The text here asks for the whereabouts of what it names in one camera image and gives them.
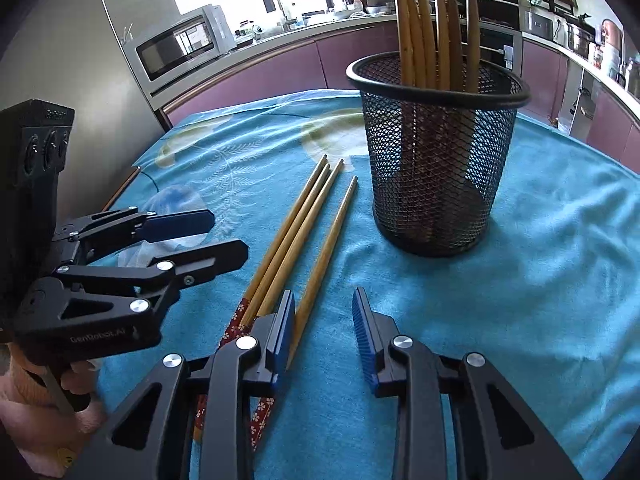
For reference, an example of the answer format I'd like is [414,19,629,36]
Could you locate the person's left hand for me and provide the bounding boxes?
[12,352,103,411]

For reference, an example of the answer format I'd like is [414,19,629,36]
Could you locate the pink thermos jug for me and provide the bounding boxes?
[600,19,626,61]

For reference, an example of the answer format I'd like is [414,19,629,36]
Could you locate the blue floral tablecloth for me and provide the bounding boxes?
[95,89,640,480]

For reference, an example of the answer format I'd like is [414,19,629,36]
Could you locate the bunch of bamboo chopsticks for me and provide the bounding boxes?
[391,0,486,241]

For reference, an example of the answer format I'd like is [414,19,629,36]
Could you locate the red-ended bamboo chopstick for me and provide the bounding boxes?
[192,154,328,443]
[250,175,360,453]
[227,161,333,346]
[245,158,346,333]

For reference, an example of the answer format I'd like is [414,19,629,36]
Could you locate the silver rice cooker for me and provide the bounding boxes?
[522,10,556,41]

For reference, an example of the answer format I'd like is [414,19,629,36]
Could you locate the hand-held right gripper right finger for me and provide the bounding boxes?
[351,287,583,480]

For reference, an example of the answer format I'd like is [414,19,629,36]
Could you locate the steel steamer pot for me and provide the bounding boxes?
[567,22,596,58]

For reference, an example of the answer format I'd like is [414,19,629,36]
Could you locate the black built-in oven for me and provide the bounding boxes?
[477,25,523,77]

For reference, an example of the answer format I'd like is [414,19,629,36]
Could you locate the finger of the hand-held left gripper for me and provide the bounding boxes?
[55,239,250,311]
[52,207,216,263]

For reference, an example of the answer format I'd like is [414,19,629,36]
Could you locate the black mesh utensil holder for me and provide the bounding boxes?
[346,51,531,258]

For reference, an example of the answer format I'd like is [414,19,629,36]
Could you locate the pink base cabinet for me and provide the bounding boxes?
[520,35,571,116]
[160,17,401,128]
[585,77,640,176]

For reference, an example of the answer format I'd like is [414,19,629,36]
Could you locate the grey refrigerator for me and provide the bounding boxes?
[0,0,168,216]

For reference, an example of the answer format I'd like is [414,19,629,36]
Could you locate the white microwave oven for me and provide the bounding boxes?
[122,4,236,98]

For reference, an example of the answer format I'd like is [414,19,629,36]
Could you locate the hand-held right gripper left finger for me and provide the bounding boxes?
[65,289,297,480]

